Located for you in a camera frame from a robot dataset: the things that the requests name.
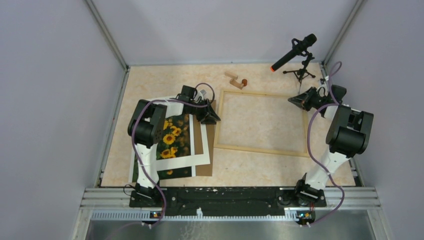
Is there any flat wooden block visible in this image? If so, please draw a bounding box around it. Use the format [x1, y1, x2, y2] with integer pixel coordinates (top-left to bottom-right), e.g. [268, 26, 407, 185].
[224, 71, 238, 80]

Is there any sunflower photo print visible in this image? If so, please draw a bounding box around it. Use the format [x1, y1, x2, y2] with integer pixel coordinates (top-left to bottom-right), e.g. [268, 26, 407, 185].
[132, 114, 194, 183]

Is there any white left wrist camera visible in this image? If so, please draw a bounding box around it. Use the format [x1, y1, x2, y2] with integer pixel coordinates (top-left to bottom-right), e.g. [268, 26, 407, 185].
[196, 89, 207, 101]

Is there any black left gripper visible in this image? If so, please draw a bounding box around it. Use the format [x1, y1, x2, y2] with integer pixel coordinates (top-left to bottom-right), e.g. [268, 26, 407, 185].
[189, 98, 221, 125]

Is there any black microphone tripod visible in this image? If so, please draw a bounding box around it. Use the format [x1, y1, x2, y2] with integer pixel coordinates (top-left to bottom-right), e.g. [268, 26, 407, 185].
[282, 52, 316, 94]

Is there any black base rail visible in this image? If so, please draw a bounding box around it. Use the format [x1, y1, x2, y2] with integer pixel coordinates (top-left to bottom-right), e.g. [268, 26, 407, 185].
[129, 186, 327, 217]

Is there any brown wooden cylinder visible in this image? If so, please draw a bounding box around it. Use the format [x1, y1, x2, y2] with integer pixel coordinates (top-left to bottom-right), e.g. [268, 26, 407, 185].
[241, 79, 248, 87]

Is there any black microphone orange tip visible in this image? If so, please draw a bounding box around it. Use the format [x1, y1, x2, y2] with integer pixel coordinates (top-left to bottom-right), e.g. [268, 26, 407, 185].
[270, 33, 317, 72]

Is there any upright wooden block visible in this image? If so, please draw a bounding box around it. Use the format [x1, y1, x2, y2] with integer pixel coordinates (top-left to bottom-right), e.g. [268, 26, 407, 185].
[229, 79, 246, 90]

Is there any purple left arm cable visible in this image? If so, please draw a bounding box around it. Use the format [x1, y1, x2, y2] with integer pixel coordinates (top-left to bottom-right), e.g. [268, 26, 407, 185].
[130, 82, 216, 229]

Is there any brown cardboard backing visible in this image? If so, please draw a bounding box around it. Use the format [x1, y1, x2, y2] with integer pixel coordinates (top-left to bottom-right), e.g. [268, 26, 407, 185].
[192, 116, 216, 177]

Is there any light wooden picture frame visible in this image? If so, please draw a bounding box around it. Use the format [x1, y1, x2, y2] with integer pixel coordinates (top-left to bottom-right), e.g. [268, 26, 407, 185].
[214, 89, 309, 158]

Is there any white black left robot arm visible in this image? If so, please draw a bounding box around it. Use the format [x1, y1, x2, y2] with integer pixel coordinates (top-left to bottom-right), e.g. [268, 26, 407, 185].
[127, 85, 220, 208]

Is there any white mat board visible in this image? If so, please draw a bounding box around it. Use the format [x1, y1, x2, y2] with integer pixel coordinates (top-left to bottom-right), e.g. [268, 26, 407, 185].
[128, 96, 212, 184]

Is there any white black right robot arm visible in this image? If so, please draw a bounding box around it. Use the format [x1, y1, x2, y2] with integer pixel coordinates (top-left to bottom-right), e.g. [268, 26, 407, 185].
[288, 85, 374, 207]

